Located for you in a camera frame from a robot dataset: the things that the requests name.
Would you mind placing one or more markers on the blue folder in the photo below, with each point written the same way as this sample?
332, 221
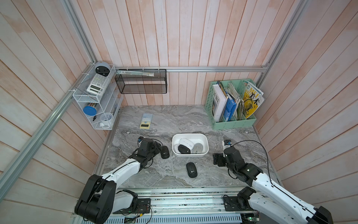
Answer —
229, 108

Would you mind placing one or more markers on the green plastic file crate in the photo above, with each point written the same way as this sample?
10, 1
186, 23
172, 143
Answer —
233, 123

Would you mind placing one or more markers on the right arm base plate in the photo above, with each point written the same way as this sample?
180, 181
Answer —
236, 204

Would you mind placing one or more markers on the round grey black speaker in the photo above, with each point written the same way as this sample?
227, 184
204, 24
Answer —
102, 68

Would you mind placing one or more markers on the grey white mouse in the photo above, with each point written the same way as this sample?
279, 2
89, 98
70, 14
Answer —
197, 148

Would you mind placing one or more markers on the white plastic storage box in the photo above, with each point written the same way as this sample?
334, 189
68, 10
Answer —
195, 138

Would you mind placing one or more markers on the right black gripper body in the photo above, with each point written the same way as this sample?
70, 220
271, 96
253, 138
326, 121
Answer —
222, 161

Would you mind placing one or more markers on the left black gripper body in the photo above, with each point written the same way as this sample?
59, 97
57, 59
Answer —
155, 149

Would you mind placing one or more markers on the black mouse with logo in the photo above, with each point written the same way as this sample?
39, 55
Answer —
191, 170

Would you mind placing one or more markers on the yellow blue calculator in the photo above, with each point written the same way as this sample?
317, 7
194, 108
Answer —
146, 121

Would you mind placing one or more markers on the white cup on shelf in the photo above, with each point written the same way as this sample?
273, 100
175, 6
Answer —
106, 120

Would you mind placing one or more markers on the white wire wall shelf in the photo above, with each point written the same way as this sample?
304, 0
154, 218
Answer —
98, 97

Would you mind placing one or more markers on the black mesh wall basket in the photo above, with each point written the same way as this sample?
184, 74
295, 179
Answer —
133, 84

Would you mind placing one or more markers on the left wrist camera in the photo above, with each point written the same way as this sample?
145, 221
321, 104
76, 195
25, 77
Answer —
140, 139

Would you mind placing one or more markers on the black ribbed mouse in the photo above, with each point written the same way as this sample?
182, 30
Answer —
164, 152

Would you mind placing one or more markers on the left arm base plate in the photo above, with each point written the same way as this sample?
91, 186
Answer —
139, 206

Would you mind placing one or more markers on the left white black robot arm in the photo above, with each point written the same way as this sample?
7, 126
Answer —
100, 197

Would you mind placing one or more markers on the white computer mouse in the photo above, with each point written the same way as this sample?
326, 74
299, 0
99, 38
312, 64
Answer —
187, 143

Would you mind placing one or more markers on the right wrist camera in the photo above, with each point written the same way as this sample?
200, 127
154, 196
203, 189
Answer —
226, 144

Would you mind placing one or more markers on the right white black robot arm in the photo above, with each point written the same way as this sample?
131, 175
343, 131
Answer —
264, 195

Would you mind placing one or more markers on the yellow art magazine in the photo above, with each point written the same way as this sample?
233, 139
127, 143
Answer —
253, 98

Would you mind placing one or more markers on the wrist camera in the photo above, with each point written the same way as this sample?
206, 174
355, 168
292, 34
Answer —
226, 144
140, 139

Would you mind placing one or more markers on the white grey desk calculator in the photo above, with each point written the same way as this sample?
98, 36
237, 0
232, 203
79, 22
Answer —
98, 85

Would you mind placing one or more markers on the blue lid container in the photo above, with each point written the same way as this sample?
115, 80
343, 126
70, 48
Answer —
90, 109

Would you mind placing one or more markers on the aluminium rail base frame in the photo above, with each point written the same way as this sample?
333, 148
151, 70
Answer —
186, 206

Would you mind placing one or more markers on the thick white book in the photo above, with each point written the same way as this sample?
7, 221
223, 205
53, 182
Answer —
219, 102

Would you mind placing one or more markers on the flat packet on basket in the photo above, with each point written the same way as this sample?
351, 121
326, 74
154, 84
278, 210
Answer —
137, 73

